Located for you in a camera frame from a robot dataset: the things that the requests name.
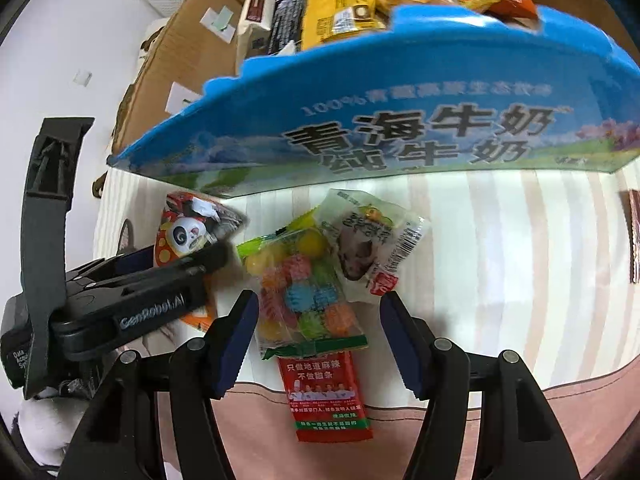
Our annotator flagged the white green snack packet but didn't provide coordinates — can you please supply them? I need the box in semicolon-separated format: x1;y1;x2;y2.
314;189;432;306

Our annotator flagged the white wafer packet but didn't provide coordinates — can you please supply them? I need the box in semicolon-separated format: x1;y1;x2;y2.
235;0;278;73

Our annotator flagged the red spicy strip packet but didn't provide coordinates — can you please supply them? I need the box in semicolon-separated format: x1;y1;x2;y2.
276;347;376;443

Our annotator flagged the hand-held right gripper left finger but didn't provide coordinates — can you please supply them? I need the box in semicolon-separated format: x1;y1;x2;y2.
60;290;261;480

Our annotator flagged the yellow black snack packet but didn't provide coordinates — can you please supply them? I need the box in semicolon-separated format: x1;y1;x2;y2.
267;0;391;53

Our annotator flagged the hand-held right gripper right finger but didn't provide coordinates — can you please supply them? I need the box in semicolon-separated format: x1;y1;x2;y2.
379;290;556;480

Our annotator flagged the colourful candy bag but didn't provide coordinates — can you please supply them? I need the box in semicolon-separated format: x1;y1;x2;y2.
236;210;369;362

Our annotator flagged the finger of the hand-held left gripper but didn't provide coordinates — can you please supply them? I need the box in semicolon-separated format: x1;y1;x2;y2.
52;245;231;361
65;247;161;291

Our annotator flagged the bear print pillow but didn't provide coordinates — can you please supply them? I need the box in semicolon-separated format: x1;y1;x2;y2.
135;17;173;61

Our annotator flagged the blue printed cardboard box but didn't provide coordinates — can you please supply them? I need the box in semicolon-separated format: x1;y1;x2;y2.
106;0;640;200

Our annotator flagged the cat print blanket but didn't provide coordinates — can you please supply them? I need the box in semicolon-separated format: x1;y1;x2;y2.
10;165;640;480

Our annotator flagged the brown snack packet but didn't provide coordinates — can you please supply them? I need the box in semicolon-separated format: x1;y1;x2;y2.
620;191;640;285

